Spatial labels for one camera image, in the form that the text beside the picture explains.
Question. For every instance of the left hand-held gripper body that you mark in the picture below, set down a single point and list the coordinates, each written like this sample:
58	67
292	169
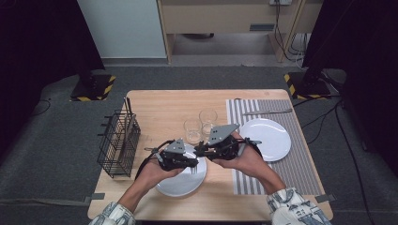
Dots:
173	156

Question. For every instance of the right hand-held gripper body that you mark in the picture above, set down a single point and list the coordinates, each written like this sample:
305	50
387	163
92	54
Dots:
223	137

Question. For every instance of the clear drinking glass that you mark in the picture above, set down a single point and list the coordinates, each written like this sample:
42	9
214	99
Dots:
208	117
192	132
206	132

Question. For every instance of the white plate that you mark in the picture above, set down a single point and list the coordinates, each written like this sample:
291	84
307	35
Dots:
272	137
184	184

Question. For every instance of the metal knife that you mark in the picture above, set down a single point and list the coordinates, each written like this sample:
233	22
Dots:
269	112

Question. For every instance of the person's left hand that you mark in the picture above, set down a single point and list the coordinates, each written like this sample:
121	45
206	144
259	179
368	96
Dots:
153	176

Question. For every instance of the person's right hand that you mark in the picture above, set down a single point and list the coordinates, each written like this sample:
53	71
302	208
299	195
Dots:
253	165

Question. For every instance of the metal cutlery piece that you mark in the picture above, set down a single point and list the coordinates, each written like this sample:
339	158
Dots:
130	128

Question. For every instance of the grey striped placemat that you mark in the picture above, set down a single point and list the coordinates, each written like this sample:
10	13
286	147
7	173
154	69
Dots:
300	168

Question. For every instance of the grey tape strip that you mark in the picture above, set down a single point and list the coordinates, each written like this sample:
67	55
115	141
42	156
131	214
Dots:
325	198
97	196

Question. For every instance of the black stand with striped base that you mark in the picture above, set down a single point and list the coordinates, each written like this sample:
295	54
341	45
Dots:
308	87
94	89

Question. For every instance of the wooden cabinet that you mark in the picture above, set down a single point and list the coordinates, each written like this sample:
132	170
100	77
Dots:
219	15

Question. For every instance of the white cabinet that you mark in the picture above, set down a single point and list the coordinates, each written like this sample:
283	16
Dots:
125	28

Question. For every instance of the black curtain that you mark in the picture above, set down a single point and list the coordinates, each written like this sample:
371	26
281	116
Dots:
37	47
369	62

